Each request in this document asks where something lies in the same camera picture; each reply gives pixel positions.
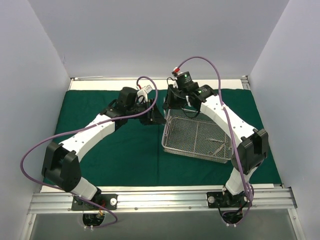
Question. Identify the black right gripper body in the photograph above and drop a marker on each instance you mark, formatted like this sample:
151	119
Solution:
170	97

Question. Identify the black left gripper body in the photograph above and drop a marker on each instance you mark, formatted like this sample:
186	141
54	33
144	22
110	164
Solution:
151	113

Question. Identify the green surgical drape cloth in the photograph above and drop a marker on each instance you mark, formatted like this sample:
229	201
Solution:
133	155

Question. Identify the metal mesh instrument tray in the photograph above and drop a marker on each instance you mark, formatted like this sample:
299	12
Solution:
188	137

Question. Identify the silver surgical tweezers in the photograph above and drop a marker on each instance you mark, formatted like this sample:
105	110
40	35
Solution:
215	140

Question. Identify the silver needle holder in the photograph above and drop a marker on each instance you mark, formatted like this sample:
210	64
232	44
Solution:
164	108

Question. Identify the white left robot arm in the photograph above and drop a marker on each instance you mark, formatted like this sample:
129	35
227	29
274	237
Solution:
62	160

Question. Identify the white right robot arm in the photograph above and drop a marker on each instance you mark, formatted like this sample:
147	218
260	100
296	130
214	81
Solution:
250	145

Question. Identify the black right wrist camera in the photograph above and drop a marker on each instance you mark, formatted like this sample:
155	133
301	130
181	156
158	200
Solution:
185	83

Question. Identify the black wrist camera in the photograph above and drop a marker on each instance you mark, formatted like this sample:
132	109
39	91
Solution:
185	83
127	96

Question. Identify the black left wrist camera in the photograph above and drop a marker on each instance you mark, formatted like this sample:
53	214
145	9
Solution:
127	96

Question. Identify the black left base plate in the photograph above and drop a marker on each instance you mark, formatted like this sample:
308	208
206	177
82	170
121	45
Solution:
106	200

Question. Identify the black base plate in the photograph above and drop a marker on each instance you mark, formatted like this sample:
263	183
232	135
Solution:
106	200
224	199

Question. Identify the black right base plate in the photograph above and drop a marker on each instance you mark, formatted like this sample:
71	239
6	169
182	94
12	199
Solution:
224	199

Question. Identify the aluminium frame rail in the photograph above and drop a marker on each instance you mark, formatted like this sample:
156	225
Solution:
133	199

